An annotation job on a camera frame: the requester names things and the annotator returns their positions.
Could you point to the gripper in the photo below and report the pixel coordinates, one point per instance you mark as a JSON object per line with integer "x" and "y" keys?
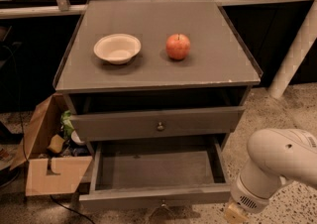
{"x": 248, "y": 195}

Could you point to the grey drawer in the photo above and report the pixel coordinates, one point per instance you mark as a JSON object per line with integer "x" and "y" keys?
{"x": 156, "y": 124}
{"x": 148, "y": 173}

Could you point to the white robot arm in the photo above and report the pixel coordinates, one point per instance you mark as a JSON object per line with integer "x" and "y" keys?
{"x": 277, "y": 157}

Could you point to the grey top drawer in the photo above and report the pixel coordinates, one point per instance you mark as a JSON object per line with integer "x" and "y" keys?
{"x": 156, "y": 124}

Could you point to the grey wooden drawer cabinet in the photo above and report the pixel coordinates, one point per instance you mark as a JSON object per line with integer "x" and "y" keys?
{"x": 219, "y": 71}

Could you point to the white cup in box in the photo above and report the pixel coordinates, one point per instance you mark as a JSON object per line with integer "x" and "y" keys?
{"x": 75, "y": 138}

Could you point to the red apple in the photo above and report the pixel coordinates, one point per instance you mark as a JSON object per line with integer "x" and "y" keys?
{"x": 177, "y": 46}

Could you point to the green bag in box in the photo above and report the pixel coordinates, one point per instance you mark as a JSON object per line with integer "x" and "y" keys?
{"x": 66, "y": 124}

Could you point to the yellow sponge in box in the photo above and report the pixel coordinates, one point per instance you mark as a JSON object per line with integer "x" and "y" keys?
{"x": 56, "y": 144}

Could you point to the brown cardboard box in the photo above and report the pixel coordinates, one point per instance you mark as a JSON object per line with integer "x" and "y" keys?
{"x": 49, "y": 173}

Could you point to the white paper bowl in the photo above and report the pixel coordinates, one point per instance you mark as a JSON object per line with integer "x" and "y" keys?
{"x": 117, "y": 48}

